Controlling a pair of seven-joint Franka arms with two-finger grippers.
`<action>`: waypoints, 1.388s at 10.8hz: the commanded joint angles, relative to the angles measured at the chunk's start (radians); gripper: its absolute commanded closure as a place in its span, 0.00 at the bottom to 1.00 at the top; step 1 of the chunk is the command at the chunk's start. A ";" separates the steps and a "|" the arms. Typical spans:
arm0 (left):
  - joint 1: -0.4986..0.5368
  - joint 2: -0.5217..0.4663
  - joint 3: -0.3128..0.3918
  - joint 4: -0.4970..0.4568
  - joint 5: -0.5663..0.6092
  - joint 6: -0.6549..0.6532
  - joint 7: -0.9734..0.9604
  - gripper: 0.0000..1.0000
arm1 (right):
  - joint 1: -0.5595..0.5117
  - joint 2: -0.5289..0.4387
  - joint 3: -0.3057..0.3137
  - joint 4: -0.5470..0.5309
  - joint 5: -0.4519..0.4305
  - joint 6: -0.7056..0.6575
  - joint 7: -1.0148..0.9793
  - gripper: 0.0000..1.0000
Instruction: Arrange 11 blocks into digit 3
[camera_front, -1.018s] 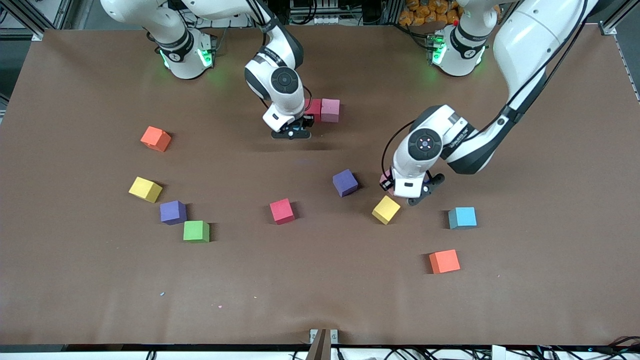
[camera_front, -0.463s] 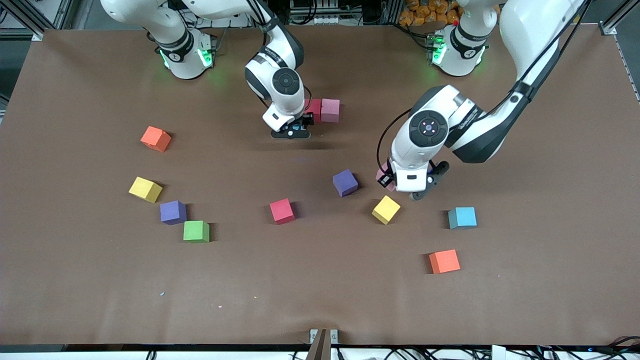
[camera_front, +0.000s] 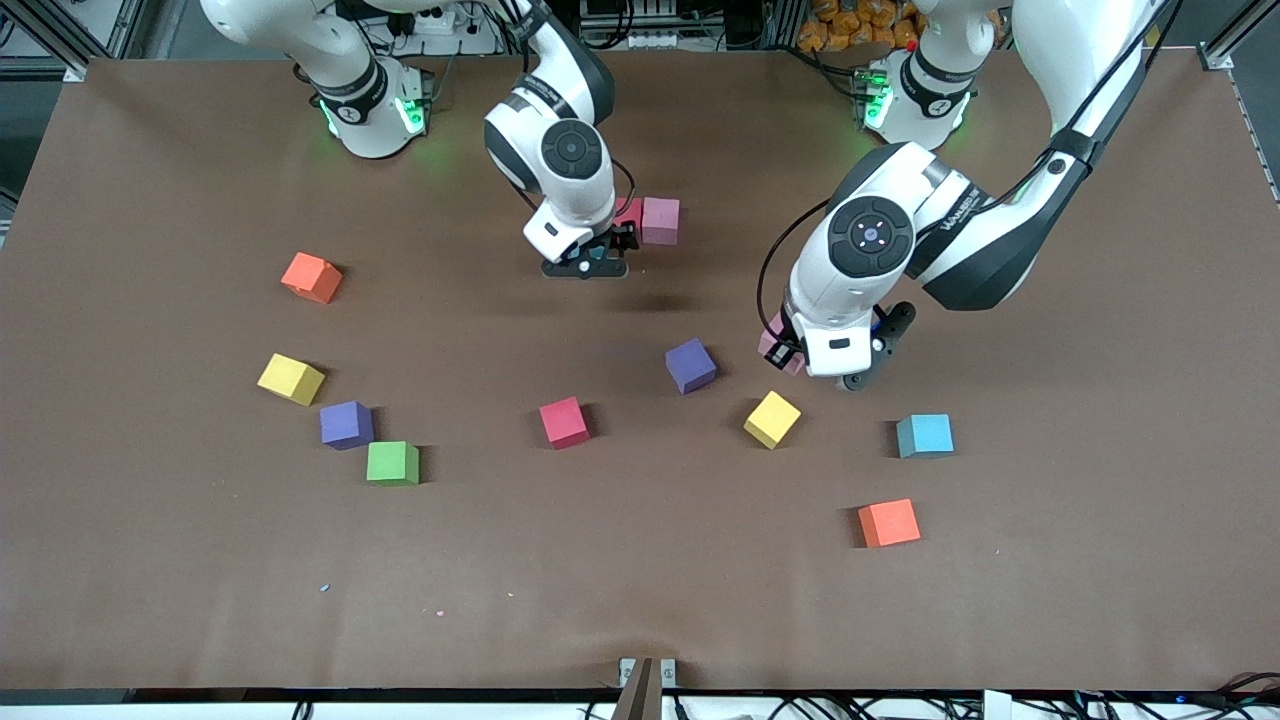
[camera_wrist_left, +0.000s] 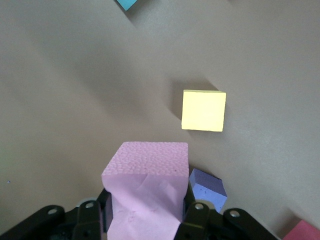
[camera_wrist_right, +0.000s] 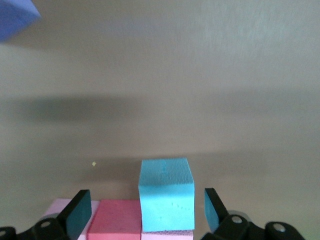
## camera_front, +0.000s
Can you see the red foam block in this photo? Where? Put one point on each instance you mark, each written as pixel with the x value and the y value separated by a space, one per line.
pixel 632 212
pixel 563 421

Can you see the brown paper table cover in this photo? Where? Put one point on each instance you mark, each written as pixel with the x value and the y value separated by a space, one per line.
pixel 640 560

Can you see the white power strip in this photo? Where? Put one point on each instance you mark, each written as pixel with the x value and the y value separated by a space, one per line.
pixel 435 22

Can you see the green foam block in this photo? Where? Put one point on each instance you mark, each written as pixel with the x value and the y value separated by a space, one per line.
pixel 390 462

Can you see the pink foam block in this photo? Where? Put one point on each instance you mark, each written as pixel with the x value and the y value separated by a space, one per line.
pixel 660 220
pixel 770 345

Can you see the cyan foam block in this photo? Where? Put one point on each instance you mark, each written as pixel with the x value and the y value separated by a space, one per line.
pixel 597 253
pixel 927 435

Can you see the yellow foam block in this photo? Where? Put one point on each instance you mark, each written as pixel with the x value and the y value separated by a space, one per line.
pixel 288 376
pixel 771 418

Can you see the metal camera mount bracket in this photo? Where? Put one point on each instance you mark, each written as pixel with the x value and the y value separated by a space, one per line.
pixel 648 690

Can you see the purple foam block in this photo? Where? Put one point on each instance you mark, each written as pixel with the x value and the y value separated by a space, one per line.
pixel 345 423
pixel 690 364

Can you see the orange lumpy bag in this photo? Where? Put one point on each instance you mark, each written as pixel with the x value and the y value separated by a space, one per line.
pixel 850 25

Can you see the grey electronics box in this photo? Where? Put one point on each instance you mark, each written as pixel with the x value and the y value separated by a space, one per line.
pixel 650 40

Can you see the orange foam block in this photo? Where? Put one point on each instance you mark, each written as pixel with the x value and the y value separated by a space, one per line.
pixel 889 522
pixel 312 280

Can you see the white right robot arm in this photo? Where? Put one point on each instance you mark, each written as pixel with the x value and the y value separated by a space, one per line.
pixel 565 150

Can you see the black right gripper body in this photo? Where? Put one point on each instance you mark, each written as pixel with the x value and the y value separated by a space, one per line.
pixel 621 240

